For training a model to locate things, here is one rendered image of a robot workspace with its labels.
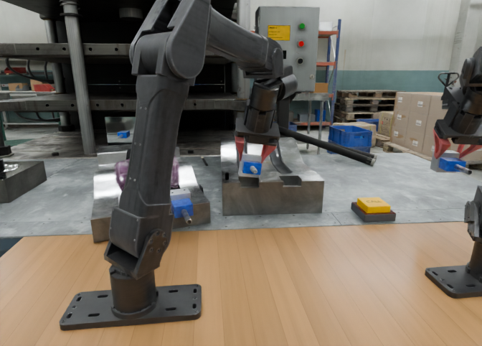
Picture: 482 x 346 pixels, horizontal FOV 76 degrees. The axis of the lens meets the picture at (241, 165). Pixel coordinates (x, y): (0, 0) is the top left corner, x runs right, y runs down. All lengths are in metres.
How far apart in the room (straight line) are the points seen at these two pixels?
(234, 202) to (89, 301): 0.39
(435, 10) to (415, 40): 0.71
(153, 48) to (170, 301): 0.37
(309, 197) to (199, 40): 0.50
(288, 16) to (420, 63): 7.05
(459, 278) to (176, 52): 0.59
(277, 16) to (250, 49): 1.06
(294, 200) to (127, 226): 0.47
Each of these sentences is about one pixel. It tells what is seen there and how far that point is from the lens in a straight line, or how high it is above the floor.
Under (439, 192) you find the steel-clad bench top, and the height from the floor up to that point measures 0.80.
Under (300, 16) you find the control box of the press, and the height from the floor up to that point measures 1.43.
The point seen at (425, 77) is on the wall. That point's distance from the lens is 8.63.
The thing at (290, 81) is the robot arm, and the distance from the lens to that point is 0.73.
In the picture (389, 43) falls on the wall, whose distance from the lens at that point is 8.22.
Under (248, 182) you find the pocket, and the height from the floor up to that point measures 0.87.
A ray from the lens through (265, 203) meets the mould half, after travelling 0.79.
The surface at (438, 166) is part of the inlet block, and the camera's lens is 0.96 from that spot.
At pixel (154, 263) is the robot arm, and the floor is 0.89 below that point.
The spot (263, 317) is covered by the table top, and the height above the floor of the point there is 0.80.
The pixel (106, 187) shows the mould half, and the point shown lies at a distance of 0.86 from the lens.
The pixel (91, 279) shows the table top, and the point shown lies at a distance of 0.64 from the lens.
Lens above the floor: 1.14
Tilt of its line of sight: 16 degrees down
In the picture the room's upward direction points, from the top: straight up
